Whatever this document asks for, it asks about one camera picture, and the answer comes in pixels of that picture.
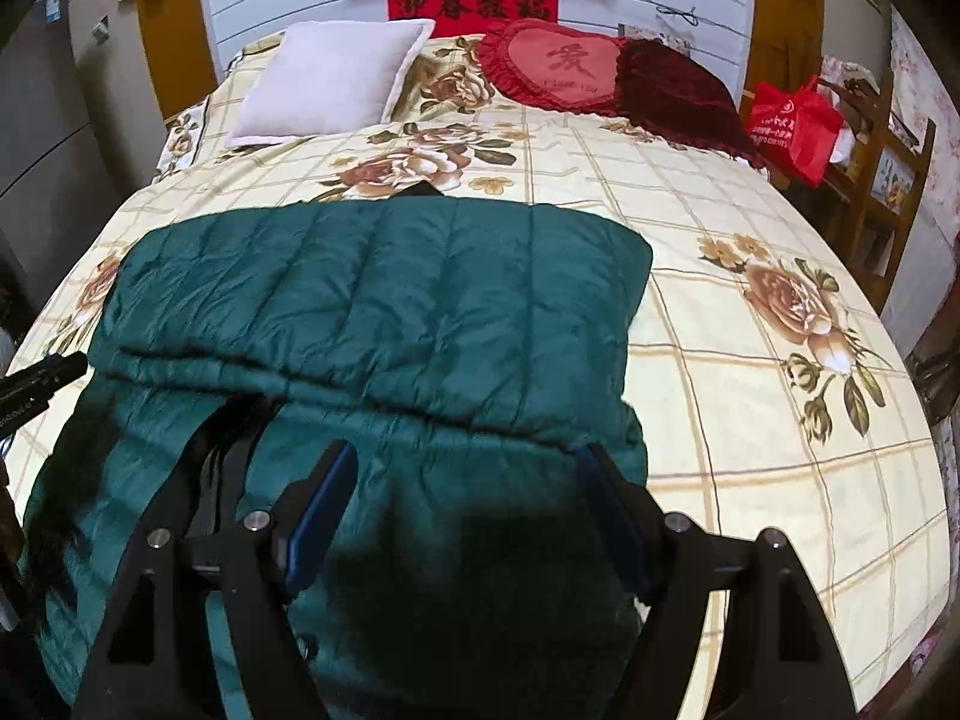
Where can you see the floral cream bed quilt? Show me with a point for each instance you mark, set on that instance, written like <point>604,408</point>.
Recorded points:
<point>768,389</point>

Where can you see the white square pillow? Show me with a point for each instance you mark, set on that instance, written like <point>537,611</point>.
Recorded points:
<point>330,77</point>

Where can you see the dark red velvet cushion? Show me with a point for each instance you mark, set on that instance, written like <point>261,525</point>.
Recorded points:
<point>671,96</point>

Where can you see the red heart-shaped cushion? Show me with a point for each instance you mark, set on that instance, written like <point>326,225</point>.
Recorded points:
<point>552,67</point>

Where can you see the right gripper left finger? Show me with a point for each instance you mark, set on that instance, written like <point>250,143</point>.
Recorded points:
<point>153,657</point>

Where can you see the wooden chair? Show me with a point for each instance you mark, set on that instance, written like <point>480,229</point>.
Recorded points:
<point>868,204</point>

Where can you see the grey refrigerator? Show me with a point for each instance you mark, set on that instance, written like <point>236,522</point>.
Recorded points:
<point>81,131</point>

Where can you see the green puffer jacket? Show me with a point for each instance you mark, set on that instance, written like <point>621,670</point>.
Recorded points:
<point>465,348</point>

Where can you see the red plastic bag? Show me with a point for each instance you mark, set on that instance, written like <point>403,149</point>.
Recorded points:
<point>795,132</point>

